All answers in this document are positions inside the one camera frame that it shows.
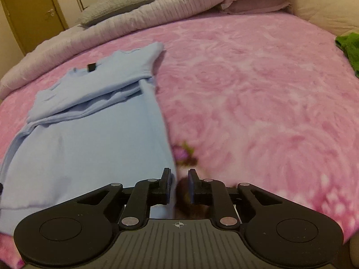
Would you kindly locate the pink floral blanket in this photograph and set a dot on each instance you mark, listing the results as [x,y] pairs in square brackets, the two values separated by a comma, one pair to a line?
[252,103]

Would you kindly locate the green cloth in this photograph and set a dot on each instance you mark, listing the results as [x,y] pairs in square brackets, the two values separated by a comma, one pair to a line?
[350,47]

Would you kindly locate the lilac striped duvet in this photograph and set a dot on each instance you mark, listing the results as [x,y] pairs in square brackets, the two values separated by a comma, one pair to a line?
[168,8]

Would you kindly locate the small black tag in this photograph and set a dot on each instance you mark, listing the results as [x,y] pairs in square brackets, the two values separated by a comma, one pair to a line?
[91,67]

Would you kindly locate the light blue sweater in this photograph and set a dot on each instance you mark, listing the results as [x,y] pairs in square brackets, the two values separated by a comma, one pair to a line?
[84,145]

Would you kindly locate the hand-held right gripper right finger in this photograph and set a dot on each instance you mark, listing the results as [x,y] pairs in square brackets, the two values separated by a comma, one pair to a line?
[191,187]

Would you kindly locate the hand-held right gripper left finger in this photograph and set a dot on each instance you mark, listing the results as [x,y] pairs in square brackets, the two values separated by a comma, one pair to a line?
[168,186]

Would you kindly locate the wooden door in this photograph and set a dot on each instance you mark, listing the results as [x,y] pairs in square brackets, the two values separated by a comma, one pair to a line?
[30,14]

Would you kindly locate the beige cushion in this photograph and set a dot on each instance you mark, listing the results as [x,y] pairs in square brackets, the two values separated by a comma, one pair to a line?
[322,5]

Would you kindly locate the grey pillow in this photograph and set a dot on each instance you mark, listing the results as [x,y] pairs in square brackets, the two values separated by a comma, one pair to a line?
[117,5]

